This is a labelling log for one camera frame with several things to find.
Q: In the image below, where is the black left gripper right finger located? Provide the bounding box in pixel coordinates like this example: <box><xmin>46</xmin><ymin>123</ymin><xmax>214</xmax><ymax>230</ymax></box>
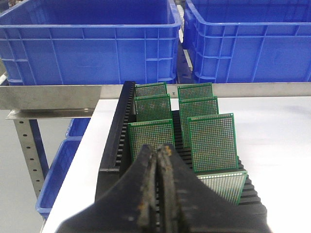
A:
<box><xmin>156</xmin><ymin>144</ymin><xmax>267</xmax><ymax>233</ymax></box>

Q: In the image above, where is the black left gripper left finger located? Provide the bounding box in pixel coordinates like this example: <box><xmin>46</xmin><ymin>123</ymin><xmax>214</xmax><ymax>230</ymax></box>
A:
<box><xmin>57</xmin><ymin>145</ymin><xmax>156</xmax><ymax>233</ymax></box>

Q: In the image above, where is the green board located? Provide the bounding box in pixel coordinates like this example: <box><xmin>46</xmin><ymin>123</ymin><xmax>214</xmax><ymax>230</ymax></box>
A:
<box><xmin>177</xmin><ymin>83</ymin><xmax>213</xmax><ymax>100</ymax></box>
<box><xmin>135</xmin><ymin>94</ymin><xmax>172</xmax><ymax>122</ymax></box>
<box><xmin>128</xmin><ymin>119</ymin><xmax>175</xmax><ymax>161</ymax></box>
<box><xmin>197</xmin><ymin>170</ymin><xmax>247</xmax><ymax>205</ymax></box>
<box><xmin>188</xmin><ymin>113</ymin><xmax>238</xmax><ymax>173</ymax></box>
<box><xmin>135</xmin><ymin>82</ymin><xmax>167</xmax><ymax>97</ymax></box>
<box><xmin>179</xmin><ymin>96</ymin><xmax>219</xmax><ymax>148</ymax></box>

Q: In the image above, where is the blue crate lower shelf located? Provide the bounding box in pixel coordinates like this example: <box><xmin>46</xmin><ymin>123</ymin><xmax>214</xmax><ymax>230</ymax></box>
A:
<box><xmin>35</xmin><ymin>117</ymin><xmax>90</xmax><ymax>219</ymax></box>

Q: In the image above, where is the blue plastic crate centre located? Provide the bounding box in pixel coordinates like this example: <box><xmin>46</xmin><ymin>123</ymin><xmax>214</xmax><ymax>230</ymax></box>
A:
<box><xmin>184</xmin><ymin>0</ymin><xmax>311</xmax><ymax>83</ymax></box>

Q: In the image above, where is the blue plastic crate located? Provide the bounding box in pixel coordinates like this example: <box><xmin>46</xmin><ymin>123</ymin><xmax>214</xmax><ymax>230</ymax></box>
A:
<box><xmin>0</xmin><ymin>0</ymin><xmax>181</xmax><ymax>85</ymax></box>
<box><xmin>184</xmin><ymin>0</ymin><xmax>311</xmax><ymax>83</ymax></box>

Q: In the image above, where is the blue plastic crate left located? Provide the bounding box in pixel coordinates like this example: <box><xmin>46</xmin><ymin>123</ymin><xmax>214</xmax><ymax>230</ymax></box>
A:
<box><xmin>0</xmin><ymin>0</ymin><xmax>181</xmax><ymax>85</ymax></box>

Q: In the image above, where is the perforated steel shelf post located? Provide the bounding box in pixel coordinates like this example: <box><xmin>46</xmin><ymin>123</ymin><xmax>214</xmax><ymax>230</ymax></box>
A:
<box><xmin>14</xmin><ymin>119</ymin><xmax>49</xmax><ymax>197</ymax></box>

